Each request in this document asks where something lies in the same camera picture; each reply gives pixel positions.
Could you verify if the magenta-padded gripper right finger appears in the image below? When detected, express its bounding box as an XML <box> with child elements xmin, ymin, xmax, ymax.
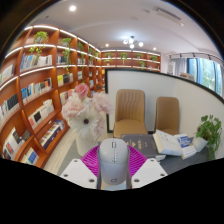
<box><xmin>126</xmin><ymin>145</ymin><xmax>168</xmax><ymax>190</ymax></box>

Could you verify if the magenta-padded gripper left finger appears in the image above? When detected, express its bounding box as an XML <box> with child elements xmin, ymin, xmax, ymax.
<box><xmin>59</xmin><ymin>145</ymin><xmax>101</xmax><ymax>190</ymax></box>

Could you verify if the white computer mouse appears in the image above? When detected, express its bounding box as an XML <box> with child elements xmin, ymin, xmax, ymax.
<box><xmin>97</xmin><ymin>137</ymin><xmax>130</xmax><ymax>186</ymax></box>

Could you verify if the navy book with gold print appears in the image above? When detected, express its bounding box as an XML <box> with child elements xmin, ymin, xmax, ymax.
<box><xmin>120</xmin><ymin>133</ymin><xmax>167</xmax><ymax>159</ymax></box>

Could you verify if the thick white book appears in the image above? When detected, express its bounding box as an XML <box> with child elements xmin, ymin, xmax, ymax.
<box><xmin>152</xmin><ymin>129</ymin><xmax>184</xmax><ymax>157</ymax></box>

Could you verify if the white vase with pink flowers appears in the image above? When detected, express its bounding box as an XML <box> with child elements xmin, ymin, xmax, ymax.
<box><xmin>61</xmin><ymin>83</ymin><xmax>115</xmax><ymax>158</ymax></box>

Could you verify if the tan upholstered chair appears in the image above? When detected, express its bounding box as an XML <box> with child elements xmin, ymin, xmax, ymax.
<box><xmin>154</xmin><ymin>96</ymin><xmax>181</xmax><ymax>136</ymax></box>
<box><xmin>113</xmin><ymin>88</ymin><xmax>147</xmax><ymax>138</ymax></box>

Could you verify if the green plant in white pot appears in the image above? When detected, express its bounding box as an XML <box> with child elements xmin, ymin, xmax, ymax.
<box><xmin>191</xmin><ymin>114</ymin><xmax>223</xmax><ymax>161</ymax></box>

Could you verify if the orange bookshelf unit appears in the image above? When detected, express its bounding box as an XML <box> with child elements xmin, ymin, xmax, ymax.
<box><xmin>0</xmin><ymin>24</ymin><xmax>106</xmax><ymax>169</ymax></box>

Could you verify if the window with curtain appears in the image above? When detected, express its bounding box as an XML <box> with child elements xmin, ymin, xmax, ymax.
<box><xmin>168</xmin><ymin>52</ymin><xmax>224</xmax><ymax>98</ymax></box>

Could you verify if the ceiling light cluster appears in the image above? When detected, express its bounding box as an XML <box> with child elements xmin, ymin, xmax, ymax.
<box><xmin>122</xmin><ymin>35</ymin><xmax>145</xmax><ymax>50</ymax></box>

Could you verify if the orange wall shelf with plants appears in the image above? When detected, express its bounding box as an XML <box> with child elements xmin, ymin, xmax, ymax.
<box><xmin>100</xmin><ymin>49</ymin><xmax>162</xmax><ymax>73</ymax></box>

